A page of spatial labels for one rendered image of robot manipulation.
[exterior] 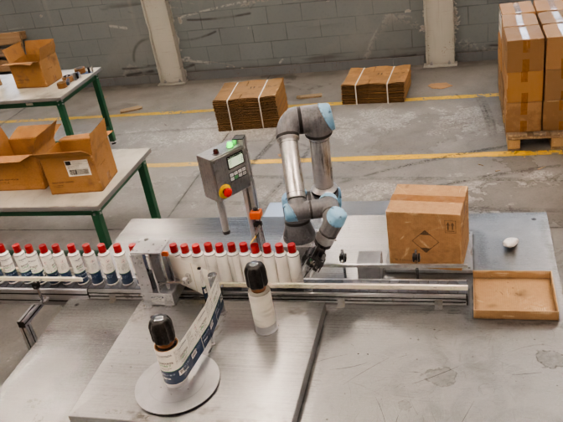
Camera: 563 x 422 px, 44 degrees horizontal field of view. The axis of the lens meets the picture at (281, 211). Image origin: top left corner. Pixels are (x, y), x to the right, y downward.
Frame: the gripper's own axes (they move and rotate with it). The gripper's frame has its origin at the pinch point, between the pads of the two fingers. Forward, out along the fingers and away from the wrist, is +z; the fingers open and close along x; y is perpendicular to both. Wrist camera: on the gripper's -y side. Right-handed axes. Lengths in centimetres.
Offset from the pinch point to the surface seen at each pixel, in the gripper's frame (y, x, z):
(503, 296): 0, 72, -30
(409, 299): 6.0, 40.2, -14.3
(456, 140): -328, 93, 54
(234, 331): 31.4, -17.3, 16.2
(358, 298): 6.0, 22.9, -4.4
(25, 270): 2, -115, 64
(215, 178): 1, -49, -25
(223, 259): 2.7, -33.6, 8.9
